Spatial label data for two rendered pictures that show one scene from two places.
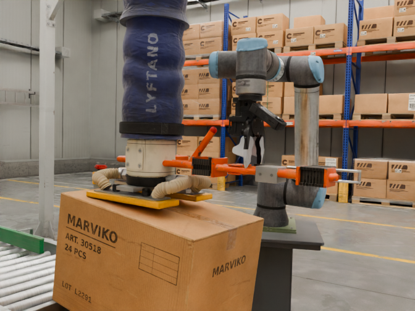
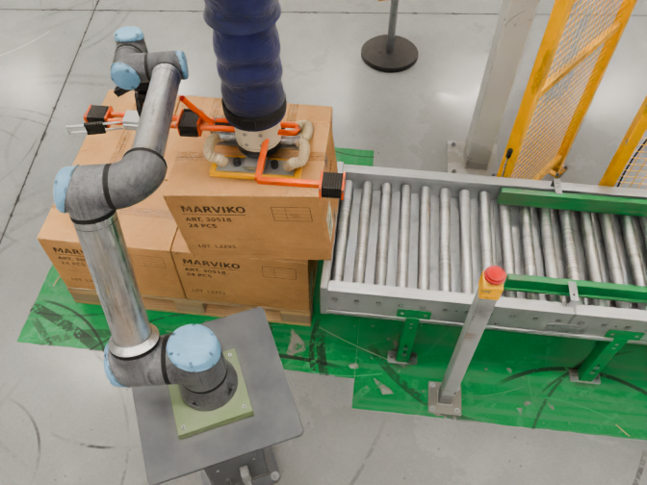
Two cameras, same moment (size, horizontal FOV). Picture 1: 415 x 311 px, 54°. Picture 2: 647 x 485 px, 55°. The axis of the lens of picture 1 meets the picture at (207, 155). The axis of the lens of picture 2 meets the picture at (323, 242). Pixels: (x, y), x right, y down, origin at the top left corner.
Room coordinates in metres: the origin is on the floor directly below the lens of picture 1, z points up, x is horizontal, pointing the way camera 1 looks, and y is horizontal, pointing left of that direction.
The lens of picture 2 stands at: (3.03, -0.41, 2.70)
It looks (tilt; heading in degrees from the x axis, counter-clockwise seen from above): 54 degrees down; 151
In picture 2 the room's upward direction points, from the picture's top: straight up
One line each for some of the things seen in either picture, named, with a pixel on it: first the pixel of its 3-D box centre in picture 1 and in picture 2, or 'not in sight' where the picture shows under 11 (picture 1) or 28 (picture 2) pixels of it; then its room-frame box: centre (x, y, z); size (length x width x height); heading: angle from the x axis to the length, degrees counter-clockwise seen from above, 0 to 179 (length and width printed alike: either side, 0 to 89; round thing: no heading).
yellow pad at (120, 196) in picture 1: (130, 193); not in sight; (1.36, 0.25, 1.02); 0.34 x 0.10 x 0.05; 55
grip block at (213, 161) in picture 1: (209, 166); (191, 122); (1.30, -0.01, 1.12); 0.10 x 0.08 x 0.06; 145
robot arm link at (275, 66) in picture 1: (260, 64); (130, 67); (1.33, -0.16, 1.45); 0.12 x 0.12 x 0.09; 64
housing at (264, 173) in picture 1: (270, 174); (135, 120); (1.17, -0.18, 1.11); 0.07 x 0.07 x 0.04; 55
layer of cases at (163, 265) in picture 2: not in sight; (203, 193); (0.96, 0.05, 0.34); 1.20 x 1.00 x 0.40; 54
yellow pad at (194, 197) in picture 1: (167, 188); (256, 165); (1.52, 0.14, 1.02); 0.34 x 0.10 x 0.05; 55
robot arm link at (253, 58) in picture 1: (251, 59); (132, 47); (1.23, -0.12, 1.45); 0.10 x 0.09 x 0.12; 154
